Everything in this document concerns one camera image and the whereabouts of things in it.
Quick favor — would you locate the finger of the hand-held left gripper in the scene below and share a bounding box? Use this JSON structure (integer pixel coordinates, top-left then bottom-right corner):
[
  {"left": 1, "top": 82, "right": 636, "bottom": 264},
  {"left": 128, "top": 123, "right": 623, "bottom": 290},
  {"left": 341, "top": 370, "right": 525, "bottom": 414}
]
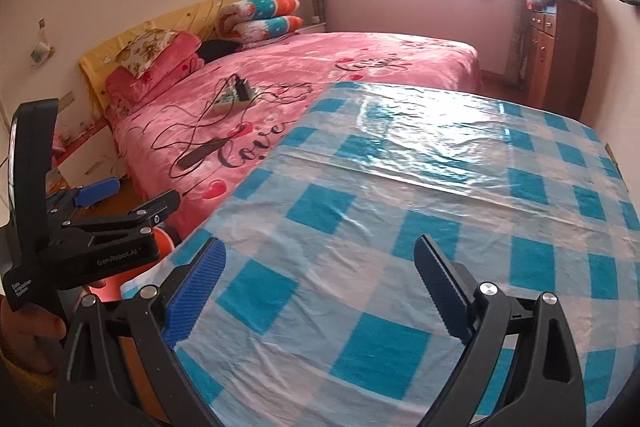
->
[
  {"left": 60, "top": 188, "right": 182, "bottom": 239},
  {"left": 47, "top": 177, "right": 121, "bottom": 216}
]

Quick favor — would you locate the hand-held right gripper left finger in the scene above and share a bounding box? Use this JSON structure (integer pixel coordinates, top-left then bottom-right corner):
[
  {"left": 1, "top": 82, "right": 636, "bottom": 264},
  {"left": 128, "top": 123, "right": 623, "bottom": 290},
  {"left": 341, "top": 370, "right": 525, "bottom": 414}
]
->
[{"left": 55, "top": 236, "right": 228, "bottom": 427}]

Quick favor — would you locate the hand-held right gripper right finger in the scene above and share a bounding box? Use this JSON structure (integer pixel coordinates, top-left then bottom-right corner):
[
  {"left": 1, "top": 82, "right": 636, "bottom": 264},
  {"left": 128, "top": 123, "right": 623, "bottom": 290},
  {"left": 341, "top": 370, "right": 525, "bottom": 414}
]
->
[{"left": 414, "top": 234, "right": 587, "bottom": 427}]

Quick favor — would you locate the orange plastic bin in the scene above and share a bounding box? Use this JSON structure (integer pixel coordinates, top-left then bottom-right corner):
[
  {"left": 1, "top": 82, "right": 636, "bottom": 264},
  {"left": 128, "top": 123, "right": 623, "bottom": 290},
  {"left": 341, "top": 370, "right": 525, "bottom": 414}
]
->
[{"left": 82, "top": 227, "right": 176, "bottom": 423}]

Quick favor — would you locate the person's left hand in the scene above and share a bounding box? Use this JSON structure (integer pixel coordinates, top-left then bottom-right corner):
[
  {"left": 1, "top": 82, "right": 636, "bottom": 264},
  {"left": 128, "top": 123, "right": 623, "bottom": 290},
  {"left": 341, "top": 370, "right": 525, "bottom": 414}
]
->
[{"left": 0, "top": 294, "right": 68, "bottom": 378}]

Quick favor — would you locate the white nightstand with red top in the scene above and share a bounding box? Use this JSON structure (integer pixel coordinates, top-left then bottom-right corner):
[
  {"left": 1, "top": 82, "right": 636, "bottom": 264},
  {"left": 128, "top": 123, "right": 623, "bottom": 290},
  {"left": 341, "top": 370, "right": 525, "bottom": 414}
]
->
[{"left": 52, "top": 127, "right": 123, "bottom": 190}]

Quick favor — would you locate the black phone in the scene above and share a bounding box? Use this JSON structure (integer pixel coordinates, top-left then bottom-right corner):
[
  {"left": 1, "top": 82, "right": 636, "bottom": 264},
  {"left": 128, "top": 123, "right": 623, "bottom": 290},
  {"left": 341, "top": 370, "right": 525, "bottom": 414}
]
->
[{"left": 178, "top": 138, "right": 222, "bottom": 169}]

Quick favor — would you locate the folded pink blanket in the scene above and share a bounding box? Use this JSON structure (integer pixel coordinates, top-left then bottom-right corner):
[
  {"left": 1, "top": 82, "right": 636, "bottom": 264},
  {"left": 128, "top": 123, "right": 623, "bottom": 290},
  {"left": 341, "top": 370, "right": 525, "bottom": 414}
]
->
[{"left": 104, "top": 32, "right": 207, "bottom": 114}]

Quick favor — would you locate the blue white checkered tablecloth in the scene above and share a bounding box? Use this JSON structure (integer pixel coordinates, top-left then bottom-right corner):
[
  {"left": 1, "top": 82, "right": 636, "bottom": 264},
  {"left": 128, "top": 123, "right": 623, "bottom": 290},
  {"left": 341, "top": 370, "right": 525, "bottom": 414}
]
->
[{"left": 120, "top": 81, "right": 640, "bottom": 427}]

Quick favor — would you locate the white power strip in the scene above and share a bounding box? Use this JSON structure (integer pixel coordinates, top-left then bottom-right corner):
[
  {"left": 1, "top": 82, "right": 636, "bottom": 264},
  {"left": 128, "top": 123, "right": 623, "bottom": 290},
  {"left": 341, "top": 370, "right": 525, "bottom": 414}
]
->
[{"left": 211, "top": 88, "right": 257, "bottom": 114}]

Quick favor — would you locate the floral pillow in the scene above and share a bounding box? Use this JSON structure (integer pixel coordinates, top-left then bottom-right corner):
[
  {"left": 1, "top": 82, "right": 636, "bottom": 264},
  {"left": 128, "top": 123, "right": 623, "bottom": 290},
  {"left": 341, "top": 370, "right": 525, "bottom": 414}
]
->
[{"left": 117, "top": 28, "right": 179, "bottom": 79}]

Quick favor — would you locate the black cloth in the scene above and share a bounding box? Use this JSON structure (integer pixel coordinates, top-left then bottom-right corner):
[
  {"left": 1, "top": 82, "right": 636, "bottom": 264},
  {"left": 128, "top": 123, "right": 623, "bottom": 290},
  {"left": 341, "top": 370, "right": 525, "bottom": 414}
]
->
[{"left": 196, "top": 38, "right": 242, "bottom": 61}]

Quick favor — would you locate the yellow headboard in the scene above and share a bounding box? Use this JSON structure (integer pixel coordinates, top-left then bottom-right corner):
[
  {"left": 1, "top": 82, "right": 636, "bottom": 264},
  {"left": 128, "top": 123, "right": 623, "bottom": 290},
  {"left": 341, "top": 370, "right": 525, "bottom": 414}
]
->
[{"left": 79, "top": 0, "right": 263, "bottom": 108}]

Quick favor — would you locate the colourful printed pillow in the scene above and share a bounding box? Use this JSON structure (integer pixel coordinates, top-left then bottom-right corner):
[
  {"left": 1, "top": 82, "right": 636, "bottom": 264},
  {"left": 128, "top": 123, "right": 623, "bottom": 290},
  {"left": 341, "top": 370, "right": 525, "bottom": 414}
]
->
[
  {"left": 219, "top": 0, "right": 301, "bottom": 24},
  {"left": 230, "top": 14, "right": 305, "bottom": 44}
]

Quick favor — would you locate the bed with pink cover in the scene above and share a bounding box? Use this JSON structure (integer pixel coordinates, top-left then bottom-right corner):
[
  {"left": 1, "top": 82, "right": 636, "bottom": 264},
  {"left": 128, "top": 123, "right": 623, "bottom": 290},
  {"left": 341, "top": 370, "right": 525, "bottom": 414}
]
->
[{"left": 102, "top": 31, "right": 483, "bottom": 238}]

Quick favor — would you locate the brown wooden cabinet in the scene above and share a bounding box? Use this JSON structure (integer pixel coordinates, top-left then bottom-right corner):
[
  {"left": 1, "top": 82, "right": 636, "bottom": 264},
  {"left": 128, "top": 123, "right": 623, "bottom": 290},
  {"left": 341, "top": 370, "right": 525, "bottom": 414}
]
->
[{"left": 526, "top": 0, "right": 599, "bottom": 120}]

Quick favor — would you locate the wall sticker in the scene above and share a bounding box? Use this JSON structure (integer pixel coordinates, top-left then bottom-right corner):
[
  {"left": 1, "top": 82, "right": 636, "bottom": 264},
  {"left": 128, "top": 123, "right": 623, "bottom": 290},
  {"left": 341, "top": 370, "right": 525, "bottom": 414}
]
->
[{"left": 29, "top": 19, "right": 57, "bottom": 68}]

